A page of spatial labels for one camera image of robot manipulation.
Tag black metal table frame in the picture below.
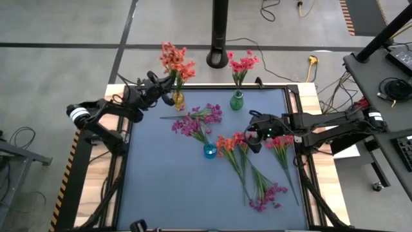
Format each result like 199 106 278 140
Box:
108 82 323 232

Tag black cable conduit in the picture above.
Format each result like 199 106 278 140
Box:
79 151 128 230
294 151 353 230

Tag black cable loop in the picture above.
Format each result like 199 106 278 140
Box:
8 126 37 150

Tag small black device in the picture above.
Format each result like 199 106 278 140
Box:
129 218 162 232

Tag yellow power plug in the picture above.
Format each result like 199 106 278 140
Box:
305 55 320 83

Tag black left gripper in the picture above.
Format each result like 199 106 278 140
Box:
130 75 177 109

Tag black keyboard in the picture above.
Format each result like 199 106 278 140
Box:
390 134 412 173

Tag red artificial flower stem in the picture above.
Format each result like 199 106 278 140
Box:
227 49 261 97
266 134 300 206
233 131 255 206

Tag yellow glass vase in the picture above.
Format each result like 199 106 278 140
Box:
172 91 187 111

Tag dark grey side table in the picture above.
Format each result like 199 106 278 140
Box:
342 44 412 202

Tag coiled black cable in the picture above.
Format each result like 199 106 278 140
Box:
377 76 412 104

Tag yellow cable with black plug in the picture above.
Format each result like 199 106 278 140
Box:
296 0 316 19

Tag blue-grey table mat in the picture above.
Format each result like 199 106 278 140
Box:
116 88 309 231

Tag red power strip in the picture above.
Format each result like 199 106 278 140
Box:
353 97 370 110

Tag purple artificial flower stem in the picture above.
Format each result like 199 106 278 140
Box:
248 164 289 213
171 111 213 148
160 102 223 125

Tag tangled black cables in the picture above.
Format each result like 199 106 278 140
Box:
317 70 353 119

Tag black electronic box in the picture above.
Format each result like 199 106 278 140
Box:
385 44 412 77

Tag black floor mat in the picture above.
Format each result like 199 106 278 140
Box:
346 0 389 37

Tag black round-base pole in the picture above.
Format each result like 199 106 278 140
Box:
205 0 230 70

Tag black diagonal beam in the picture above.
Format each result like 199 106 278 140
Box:
355 3 412 64

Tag white paper sheet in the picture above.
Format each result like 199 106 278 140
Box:
332 144 361 160

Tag black striped-edge floor panel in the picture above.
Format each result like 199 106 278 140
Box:
48 100 104 232

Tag black looped floor cable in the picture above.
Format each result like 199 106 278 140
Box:
259 0 281 23

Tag green glass vase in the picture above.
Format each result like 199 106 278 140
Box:
229 90 245 111

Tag blue glass vase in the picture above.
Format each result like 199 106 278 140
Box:
202 141 218 160

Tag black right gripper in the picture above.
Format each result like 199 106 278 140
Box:
248 113 286 154

